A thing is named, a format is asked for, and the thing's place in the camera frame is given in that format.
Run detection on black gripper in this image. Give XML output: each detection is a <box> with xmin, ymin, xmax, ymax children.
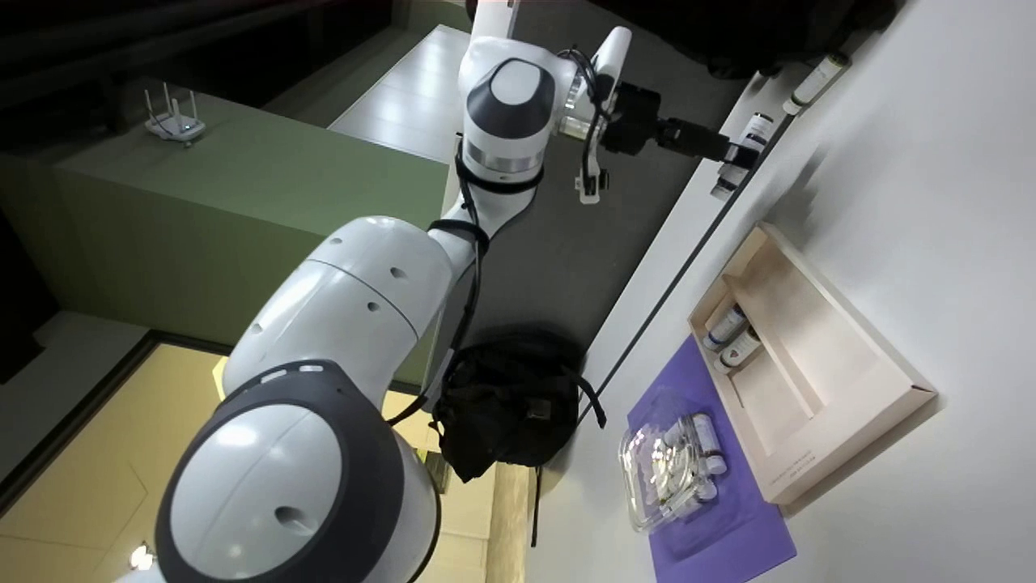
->
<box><xmin>600</xmin><ymin>80</ymin><xmax>760</xmax><ymax>171</ymax></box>

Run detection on wooden tray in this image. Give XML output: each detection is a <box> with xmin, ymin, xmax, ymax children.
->
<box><xmin>686</xmin><ymin>220</ymin><xmax>942</xmax><ymax>515</ymax></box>

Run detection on grey desk divider panel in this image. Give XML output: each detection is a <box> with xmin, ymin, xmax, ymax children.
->
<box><xmin>425</xmin><ymin>0</ymin><xmax>759</xmax><ymax>415</ymax></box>

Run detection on white cylinder with dark band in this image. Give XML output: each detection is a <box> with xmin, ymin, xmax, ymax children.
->
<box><xmin>720</xmin><ymin>329</ymin><xmax>765</xmax><ymax>373</ymax></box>
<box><xmin>701</xmin><ymin>308</ymin><xmax>751</xmax><ymax>348</ymax></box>

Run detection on small clear plastic items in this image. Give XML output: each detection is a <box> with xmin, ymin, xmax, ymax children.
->
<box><xmin>617</xmin><ymin>408</ymin><xmax>736</xmax><ymax>535</ymax></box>

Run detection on purple mat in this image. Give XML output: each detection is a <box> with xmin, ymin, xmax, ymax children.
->
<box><xmin>624</xmin><ymin>334</ymin><xmax>802</xmax><ymax>583</ymax></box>

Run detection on green partition cabinet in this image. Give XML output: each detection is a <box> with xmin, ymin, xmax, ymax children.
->
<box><xmin>0</xmin><ymin>90</ymin><xmax>452</xmax><ymax>395</ymax></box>

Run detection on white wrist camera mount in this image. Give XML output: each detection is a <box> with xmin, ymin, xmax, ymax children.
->
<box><xmin>572</xmin><ymin>90</ymin><xmax>609</xmax><ymax>208</ymax></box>

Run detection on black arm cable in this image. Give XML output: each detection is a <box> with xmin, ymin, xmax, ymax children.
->
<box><xmin>383</xmin><ymin>132</ymin><xmax>491</xmax><ymax>430</ymax></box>

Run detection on black backpack with strap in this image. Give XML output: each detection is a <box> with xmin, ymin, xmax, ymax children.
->
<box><xmin>427</xmin><ymin>328</ymin><xmax>609</xmax><ymax>547</ymax></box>

